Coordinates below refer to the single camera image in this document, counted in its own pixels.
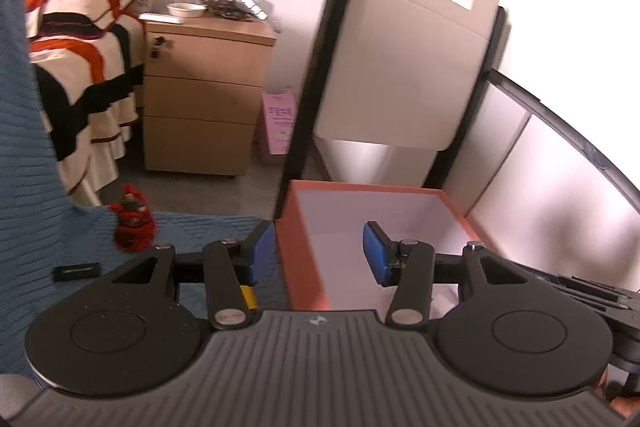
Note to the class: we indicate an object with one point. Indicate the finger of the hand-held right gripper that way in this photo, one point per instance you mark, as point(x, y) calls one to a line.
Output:
point(585, 288)

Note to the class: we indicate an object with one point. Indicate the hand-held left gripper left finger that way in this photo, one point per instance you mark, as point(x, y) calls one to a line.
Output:
point(262, 252)

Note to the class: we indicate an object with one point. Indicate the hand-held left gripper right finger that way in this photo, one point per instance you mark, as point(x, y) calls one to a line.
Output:
point(375, 254)

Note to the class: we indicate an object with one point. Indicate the orange cardboard box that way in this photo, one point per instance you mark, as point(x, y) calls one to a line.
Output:
point(305, 267)

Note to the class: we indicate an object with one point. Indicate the yellow marker pen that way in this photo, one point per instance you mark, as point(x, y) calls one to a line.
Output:
point(248, 298)

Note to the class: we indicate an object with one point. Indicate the red plush toy figure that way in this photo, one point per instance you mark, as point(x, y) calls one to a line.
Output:
point(132, 224)

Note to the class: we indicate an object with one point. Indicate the small black device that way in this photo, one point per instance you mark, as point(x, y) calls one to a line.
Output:
point(77, 272)

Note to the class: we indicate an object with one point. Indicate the pink paper bag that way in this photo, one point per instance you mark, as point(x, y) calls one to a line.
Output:
point(277, 127)

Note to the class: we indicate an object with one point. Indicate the wooden nightstand with drawers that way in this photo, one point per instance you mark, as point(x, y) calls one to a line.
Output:
point(205, 97)

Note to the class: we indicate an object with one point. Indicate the keys in drawer lock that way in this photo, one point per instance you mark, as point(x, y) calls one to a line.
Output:
point(159, 46)

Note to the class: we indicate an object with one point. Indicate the blue knit blanket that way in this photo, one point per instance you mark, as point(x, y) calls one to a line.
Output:
point(30, 207)

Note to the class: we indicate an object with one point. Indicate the clutter of small items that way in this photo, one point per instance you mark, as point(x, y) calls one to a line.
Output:
point(227, 2)

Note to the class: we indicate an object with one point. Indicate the white bowl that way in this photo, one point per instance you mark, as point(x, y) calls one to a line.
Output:
point(186, 9)

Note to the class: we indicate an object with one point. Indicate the white flat tray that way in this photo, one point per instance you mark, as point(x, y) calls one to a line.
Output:
point(160, 17)

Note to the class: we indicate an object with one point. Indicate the striped cream orange black blanket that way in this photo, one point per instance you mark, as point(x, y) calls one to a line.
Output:
point(75, 72)

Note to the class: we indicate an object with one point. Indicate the metal window frame rail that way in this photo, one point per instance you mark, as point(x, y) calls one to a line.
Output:
point(550, 104)

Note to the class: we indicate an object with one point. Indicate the white chair with black frame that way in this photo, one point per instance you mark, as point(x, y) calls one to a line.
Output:
point(400, 57)

